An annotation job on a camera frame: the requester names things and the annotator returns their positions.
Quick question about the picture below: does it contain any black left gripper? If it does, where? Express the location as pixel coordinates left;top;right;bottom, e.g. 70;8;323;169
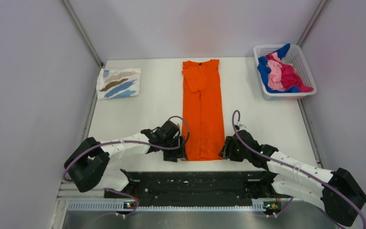
162;135;187;162

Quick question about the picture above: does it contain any orange t shirt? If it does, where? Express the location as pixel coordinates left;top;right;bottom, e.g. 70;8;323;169
182;59;225;161

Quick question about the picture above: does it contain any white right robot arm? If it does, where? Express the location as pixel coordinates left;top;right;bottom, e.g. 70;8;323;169
220;130;366;227

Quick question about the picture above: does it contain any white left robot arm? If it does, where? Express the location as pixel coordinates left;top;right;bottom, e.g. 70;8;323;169
62;119;190;197

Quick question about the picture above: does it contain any light pink t shirt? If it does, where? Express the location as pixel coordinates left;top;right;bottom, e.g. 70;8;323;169
266;52;293;92

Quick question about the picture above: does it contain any blue t shirt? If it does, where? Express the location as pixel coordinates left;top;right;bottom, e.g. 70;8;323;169
254;43;292;94

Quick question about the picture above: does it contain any magenta t shirt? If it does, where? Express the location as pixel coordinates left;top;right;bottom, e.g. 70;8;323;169
267;59;314;93

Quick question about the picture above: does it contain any white plastic laundry basket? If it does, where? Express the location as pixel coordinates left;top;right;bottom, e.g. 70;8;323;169
254;43;317;100

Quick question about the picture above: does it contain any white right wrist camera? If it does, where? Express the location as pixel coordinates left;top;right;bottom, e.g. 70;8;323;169
237;124;247;130

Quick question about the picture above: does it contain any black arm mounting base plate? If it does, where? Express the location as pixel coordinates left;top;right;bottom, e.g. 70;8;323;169
122;171;282;207

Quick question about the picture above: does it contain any aluminium frame rail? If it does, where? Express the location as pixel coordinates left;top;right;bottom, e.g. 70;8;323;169
56;178;345;212

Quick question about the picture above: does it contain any left corner aluminium post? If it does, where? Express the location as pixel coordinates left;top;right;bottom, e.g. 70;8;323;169
60;0;103;68

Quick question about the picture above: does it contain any corner aluminium post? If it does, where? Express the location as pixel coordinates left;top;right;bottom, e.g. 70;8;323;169
60;0;103;68
297;0;331;47

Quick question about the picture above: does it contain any right corner aluminium post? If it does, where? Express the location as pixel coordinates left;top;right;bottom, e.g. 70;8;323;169
297;0;331;47

